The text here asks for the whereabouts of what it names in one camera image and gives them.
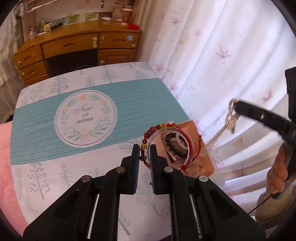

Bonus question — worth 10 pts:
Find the gold chain necklace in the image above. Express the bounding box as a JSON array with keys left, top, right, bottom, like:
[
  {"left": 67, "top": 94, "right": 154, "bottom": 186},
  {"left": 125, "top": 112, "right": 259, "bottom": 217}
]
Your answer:
[{"left": 206, "top": 98, "right": 241, "bottom": 151}]

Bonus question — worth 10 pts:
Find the red string bracelet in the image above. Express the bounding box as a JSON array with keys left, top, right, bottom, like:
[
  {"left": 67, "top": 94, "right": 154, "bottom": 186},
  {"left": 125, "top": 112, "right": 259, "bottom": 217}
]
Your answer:
[{"left": 139, "top": 122, "right": 203, "bottom": 172}]

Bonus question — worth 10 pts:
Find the black bead bracelet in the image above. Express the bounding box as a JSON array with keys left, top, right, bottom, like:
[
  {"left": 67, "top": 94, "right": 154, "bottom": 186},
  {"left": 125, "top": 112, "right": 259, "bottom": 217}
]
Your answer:
[{"left": 164, "top": 131, "right": 188, "bottom": 160}]

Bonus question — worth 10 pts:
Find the pink jewelry box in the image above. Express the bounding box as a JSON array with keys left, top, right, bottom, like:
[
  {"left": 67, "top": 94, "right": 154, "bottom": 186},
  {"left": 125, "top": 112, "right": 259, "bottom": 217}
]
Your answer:
[{"left": 152, "top": 120, "right": 214, "bottom": 178}]

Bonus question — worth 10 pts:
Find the person's right hand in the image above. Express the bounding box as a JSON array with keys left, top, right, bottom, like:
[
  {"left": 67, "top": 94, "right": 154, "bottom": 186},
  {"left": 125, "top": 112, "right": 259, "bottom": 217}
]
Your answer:
[{"left": 267, "top": 143, "right": 288, "bottom": 194}]

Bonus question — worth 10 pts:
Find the white floral curtain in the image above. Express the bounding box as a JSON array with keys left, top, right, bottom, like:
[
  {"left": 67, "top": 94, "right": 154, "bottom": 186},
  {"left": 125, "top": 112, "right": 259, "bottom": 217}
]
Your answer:
[{"left": 135, "top": 1, "right": 295, "bottom": 212}]

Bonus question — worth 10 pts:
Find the teal floral tablecloth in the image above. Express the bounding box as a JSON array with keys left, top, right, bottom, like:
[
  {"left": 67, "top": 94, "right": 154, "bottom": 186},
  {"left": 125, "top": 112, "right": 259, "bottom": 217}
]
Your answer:
[{"left": 9, "top": 61, "right": 225, "bottom": 241}]

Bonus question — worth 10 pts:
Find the cream knit right sleeve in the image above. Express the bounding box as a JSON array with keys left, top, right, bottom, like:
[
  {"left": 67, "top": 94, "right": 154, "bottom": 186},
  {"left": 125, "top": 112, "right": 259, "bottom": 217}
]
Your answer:
[{"left": 255, "top": 185, "right": 295, "bottom": 230}]

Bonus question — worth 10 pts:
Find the pink bedspread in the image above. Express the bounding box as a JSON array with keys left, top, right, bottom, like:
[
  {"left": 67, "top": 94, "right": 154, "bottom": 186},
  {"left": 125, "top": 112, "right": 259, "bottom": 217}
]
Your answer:
[{"left": 0, "top": 121, "right": 27, "bottom": 235}]

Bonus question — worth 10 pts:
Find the wooden desk with drawers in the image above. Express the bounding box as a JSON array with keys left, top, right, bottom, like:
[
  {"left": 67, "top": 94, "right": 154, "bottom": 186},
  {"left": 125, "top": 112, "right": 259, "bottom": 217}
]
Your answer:
[{"left": 14, "top": 21, "right": 142, "bottom": 85}]

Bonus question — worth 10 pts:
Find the white lace covered furniture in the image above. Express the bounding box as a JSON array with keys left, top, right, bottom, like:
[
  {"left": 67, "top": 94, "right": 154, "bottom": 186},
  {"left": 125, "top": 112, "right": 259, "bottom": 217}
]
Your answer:
[{"left": 1, "top": 1, "right": 25, "bottom": 123}]

